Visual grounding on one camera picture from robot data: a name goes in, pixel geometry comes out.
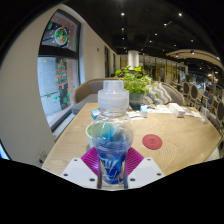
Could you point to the green potted plant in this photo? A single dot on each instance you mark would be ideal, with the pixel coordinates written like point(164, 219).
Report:
point(136, 83)

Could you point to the small blue white box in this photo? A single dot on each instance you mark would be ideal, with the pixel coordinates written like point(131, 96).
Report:
point(94, 114)

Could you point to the dark-framed window with decals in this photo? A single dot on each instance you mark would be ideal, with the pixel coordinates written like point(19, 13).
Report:
point(56, 83)

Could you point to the group of round-backed chairs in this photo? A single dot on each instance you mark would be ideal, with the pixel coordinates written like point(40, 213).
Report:
point(194, 91)

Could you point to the white round pillar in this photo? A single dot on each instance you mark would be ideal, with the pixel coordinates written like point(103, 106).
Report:
point(133, 60)

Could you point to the grey chevron pillow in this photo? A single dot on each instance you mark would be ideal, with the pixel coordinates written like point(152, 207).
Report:
point(161, 95)

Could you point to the grey curved sofa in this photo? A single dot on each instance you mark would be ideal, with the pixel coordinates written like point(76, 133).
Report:
point(86, 88)

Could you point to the printed white brochure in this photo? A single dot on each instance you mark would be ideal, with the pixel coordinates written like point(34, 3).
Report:
point(162, 109)

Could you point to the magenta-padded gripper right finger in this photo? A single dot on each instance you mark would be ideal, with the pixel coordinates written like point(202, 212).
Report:
point(146, 171)

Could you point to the long white carton box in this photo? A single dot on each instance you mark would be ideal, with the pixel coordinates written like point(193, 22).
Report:
point(176, 110)

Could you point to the white paper leaflets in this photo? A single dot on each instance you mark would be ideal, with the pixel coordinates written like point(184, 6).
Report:
point(195, 114)

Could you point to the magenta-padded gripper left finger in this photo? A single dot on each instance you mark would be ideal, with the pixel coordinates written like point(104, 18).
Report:
point(78, 171)

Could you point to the group of ceiling spotlights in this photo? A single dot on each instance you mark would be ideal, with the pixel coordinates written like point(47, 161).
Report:
point(122, 14)

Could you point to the small light blue box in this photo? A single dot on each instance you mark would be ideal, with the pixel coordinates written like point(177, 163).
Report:
point(144, 111)

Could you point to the clear bottle with blue label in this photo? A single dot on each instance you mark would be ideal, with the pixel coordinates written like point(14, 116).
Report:
point(113, 100)

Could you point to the flat round red coaster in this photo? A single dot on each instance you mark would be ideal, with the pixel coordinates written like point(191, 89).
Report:
point(152, 141)

